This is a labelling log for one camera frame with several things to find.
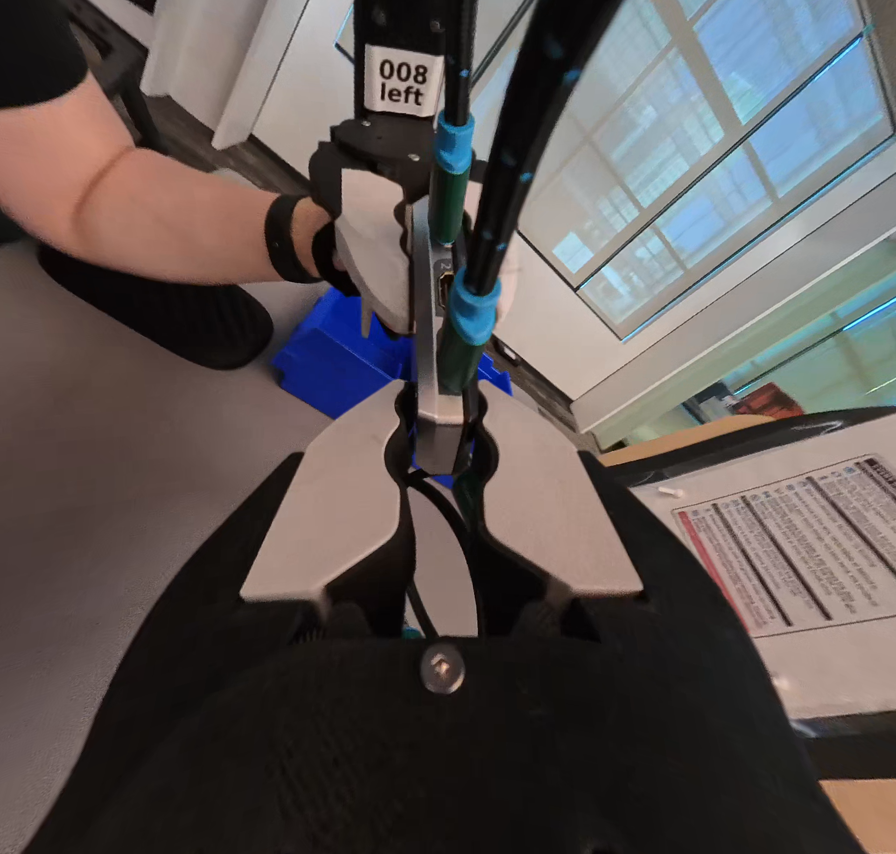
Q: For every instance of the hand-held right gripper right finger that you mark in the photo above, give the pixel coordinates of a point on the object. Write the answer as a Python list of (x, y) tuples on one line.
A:
[(553, 511)]

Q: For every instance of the blue plastic bin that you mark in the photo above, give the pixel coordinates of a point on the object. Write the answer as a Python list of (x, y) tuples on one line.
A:
[(329, 364)]

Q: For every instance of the person's left forearm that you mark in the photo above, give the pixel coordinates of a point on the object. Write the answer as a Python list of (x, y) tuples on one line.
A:
[(140, 210)]

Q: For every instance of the plastic-wrapped manual sheet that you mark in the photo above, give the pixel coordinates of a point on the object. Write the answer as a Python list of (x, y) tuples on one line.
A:
[(805, 518)]

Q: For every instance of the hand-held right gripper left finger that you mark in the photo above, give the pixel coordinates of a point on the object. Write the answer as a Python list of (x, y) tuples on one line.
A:
[(336, 518)]

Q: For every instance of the white framed glass window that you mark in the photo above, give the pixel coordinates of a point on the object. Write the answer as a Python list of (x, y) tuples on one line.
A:
[(735, 133)]

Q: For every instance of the grey hdmi switch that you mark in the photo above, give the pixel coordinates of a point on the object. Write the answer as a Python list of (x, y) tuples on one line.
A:
[(428, 350)]

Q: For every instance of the person's black printed clothing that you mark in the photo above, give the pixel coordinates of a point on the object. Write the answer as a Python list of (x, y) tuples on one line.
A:
[(35, 28)]

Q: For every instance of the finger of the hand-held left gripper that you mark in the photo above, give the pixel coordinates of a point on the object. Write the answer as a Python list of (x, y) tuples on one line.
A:
[(371, 252), (512, 266)]

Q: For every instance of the person's left hand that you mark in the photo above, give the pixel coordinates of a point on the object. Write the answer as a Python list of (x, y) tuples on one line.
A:
[(311, 214)]

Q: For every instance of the black metal cart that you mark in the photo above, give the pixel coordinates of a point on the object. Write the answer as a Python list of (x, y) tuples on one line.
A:
[(119, 77)]

